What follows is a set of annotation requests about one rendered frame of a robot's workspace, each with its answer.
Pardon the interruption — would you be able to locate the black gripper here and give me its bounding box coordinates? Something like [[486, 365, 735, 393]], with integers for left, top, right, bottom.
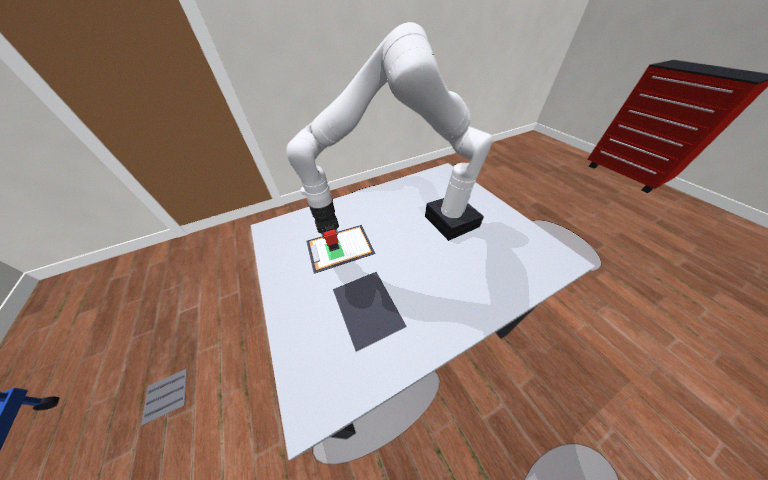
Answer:
[[301, 184, 339, 239]]

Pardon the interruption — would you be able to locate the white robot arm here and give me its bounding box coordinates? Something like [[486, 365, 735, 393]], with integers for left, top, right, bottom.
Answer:
[[287, 23, 493, 218]]

